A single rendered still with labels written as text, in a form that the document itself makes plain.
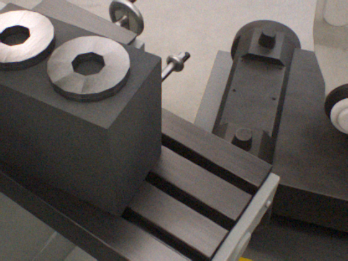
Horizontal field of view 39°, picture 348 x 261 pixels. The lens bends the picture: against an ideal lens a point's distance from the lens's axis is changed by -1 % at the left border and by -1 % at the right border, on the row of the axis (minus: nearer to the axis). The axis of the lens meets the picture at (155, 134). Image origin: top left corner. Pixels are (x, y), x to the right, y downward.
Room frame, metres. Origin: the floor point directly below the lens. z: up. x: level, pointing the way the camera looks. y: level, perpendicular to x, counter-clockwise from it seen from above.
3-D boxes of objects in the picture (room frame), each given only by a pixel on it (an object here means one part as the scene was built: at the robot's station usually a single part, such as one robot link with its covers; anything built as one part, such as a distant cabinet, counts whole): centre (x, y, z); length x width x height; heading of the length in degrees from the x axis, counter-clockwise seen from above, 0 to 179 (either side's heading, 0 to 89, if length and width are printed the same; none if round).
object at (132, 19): (1.05, 0.10, 0.63); 0.16 x 0.12 x 0.12; 144
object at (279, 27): (1.09, -0.32, 0.50); 0.20 x 0.05 x 0.20; 72
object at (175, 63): (1.00, -0.03, 0.51); 0.22 x 0.06 x 0.06; 144
